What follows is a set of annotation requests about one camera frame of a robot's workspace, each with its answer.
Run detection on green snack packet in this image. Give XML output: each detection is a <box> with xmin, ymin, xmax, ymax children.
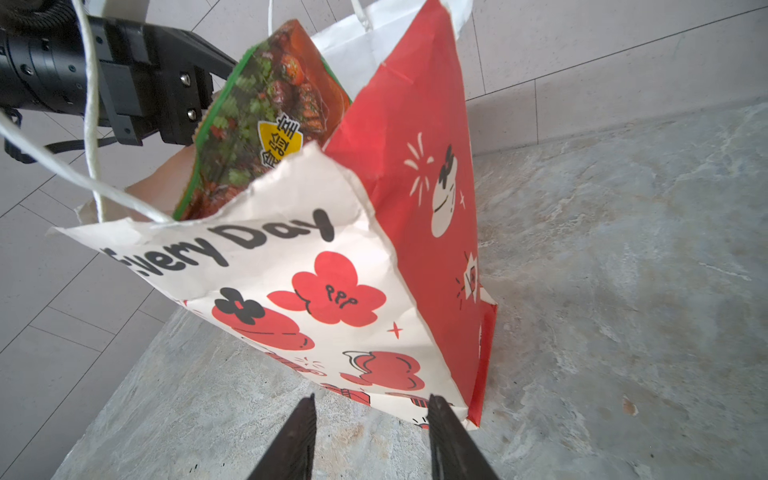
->
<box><xmin>173</xmin><ymin>20</ymin><xmax>351</xmax><ymax>220</ymax></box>

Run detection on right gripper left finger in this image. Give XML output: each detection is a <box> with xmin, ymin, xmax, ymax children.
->
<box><xmin>247</xmin><ymin>394</ymin><xmax>317</xmax><ymax>480</ymax></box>

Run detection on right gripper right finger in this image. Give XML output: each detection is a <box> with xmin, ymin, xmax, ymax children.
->
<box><xmin>427</xmin><ymin>395</ymin><xmax>498</xmax><ymax>480</ymax></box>

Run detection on red white paper gift bag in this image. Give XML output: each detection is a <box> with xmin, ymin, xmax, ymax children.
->
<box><xmin>67</xmin><ymin>1</ymin><xmax>497</xmax><ymax>429</ymax></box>

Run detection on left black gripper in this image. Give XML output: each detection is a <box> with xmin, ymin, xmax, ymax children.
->
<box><xmin>1</xmin><ymin>1</ymin><xmax>235</xmax><ymax>146</ymax></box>

